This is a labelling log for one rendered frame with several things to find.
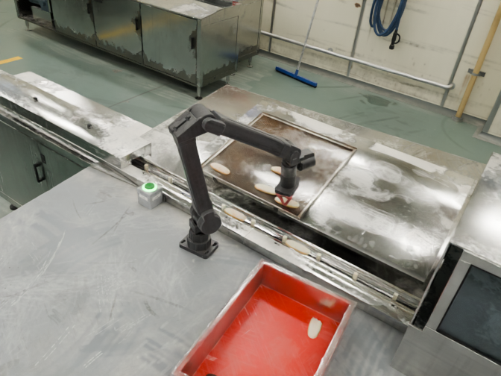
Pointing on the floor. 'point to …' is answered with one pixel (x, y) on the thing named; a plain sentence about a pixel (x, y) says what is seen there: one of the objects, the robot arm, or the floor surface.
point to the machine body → (45, 148)
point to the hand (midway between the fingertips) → (286, 200)
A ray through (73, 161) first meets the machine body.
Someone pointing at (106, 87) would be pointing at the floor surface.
